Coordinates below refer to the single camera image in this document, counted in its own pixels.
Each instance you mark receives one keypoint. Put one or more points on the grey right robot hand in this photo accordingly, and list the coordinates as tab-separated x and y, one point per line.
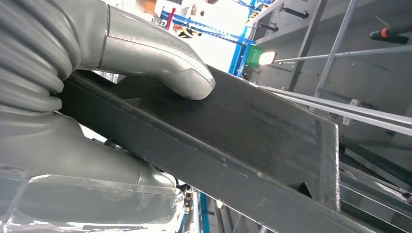
80	193

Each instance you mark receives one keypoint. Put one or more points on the blue metal shelf rack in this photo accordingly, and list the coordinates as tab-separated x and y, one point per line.
239	56

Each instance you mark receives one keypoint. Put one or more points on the steel workbench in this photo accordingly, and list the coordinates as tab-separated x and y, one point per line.
354	112

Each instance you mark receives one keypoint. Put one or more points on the green plastic crate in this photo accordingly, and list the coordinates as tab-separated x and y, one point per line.
254	58

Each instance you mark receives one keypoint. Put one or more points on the bright white lamp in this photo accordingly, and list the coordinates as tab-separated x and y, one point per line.
267	58

